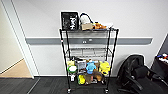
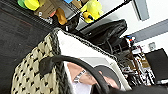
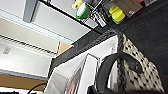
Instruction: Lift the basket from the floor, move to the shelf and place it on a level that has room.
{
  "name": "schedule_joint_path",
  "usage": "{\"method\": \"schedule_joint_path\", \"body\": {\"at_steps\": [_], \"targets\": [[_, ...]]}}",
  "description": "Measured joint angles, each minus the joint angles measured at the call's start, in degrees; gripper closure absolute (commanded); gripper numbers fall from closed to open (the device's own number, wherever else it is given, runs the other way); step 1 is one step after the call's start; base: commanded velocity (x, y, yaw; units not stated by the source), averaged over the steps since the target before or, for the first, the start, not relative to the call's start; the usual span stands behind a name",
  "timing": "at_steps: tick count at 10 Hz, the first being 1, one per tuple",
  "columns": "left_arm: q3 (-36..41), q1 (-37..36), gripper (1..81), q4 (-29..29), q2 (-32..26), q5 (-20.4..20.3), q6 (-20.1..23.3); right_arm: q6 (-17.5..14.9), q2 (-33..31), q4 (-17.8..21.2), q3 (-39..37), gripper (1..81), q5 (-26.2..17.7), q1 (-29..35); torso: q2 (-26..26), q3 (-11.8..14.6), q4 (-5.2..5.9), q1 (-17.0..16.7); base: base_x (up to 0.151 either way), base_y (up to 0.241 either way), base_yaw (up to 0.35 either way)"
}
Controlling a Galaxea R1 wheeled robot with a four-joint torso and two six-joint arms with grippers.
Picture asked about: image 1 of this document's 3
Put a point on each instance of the pale yellow toy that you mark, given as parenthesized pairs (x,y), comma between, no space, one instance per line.
(70,63)

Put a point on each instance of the blue plush toy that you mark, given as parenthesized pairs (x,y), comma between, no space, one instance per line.
(91,67)

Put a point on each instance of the green and white bowl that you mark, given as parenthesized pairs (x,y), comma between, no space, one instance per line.
(72,69)

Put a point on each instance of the orange plush toy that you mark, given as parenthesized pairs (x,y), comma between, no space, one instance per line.
(99,25)

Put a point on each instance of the yellow plush toy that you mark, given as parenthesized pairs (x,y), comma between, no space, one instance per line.
(104,67)

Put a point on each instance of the black bag with white print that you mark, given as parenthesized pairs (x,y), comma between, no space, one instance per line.
(69,21)

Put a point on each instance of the brown paper pack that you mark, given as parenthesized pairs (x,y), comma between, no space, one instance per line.
(89,78)

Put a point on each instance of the small yellow toy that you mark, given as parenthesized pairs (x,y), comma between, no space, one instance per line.
(81,79)

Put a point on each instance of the orange brown toy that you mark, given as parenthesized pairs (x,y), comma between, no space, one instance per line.
(98,77)

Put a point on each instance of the black office chair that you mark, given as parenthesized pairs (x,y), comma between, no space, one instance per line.
(133,66)

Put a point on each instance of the dark desk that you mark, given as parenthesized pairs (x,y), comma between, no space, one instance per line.
(161,70)

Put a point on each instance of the small white wall label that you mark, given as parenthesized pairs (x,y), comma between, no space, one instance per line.
(84,42)

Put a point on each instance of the white wall socket plate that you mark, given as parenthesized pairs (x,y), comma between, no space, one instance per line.
(90,40)

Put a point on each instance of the long grey wall band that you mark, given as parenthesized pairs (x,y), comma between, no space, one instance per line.
(43,41)

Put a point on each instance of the white door frame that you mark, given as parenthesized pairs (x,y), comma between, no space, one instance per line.
(19,33)

